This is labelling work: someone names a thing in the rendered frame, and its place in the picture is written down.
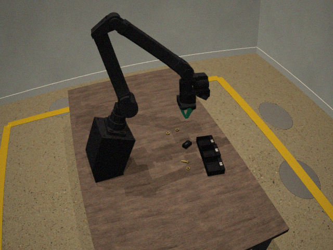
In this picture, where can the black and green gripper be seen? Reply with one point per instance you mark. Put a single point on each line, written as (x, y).
(182, 101)

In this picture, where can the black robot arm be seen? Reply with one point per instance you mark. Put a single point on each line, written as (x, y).
(127, 107)

